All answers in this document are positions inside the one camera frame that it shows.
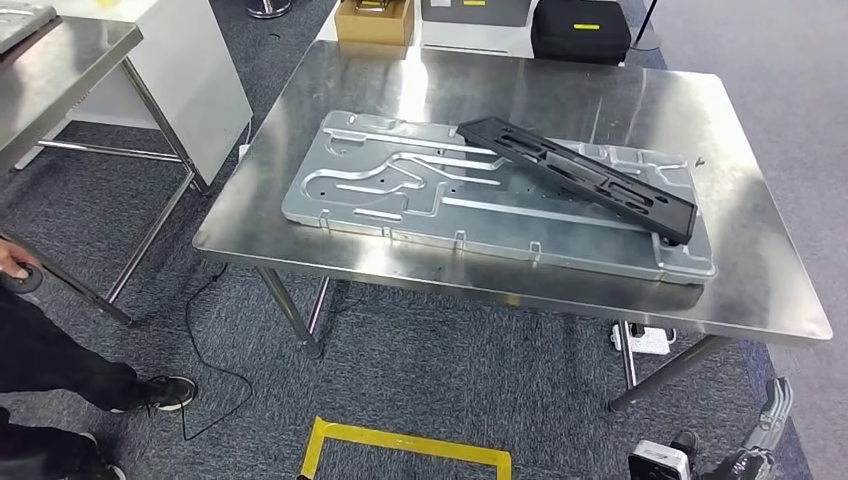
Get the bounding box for grey Lenovo computer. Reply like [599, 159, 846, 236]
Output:
[419, 0, 535, 29]

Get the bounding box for grey stamped metal panel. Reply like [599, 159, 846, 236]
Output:
[0, 0, 59, 56]
[281, 109, 719, 287]

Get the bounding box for person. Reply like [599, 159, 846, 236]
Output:
[0, 238, 199, 480]

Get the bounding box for chrome stanchion base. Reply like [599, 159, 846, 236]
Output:
[246, 0, 293, 20]

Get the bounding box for white cabinet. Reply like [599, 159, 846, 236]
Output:
[14, 0, 254, 189]

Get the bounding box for steel side table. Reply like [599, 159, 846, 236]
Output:
[0, 0, 211, 327]

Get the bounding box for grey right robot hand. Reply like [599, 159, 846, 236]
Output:
[700, 376, 795, 480]

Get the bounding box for person's shoe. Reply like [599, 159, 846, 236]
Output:
[109, 374, 199, 416]
[78, 431, 128, 480]

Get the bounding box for black floor cable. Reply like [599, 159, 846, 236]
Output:
[180, 263, 256, 443]

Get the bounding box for stainless steel workbench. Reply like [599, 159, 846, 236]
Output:
[192, 38, 835, 415]

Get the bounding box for person's right shoe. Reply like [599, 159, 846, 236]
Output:
[78, 431, 128, 480]

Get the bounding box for person's hand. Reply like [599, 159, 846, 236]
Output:
[0, 238, 43, 281]

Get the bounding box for grey stanchion with black pole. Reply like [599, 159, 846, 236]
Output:
[631, 0, 664, 52]

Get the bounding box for white power strip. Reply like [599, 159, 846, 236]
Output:
[609, 321, 678, 358]

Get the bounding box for yellow floor tape outline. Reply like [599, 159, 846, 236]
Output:
[296, 415, 513, 480]

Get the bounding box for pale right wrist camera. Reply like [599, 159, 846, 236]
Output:
[626, 438, 694, 480]

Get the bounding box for person's left shoe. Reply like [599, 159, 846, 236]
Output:
[109, 374, 199, 416]

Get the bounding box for cardboard box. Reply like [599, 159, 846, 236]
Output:
[333, 0, 417, 48]

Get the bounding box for black plastic frame part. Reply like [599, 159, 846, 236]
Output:
[455, 116, 700, 248]

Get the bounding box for black case with yellow label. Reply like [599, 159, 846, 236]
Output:
[529, 0, 633, 67]

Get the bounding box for black round device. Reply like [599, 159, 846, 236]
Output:
[1, 261, 46, 295]

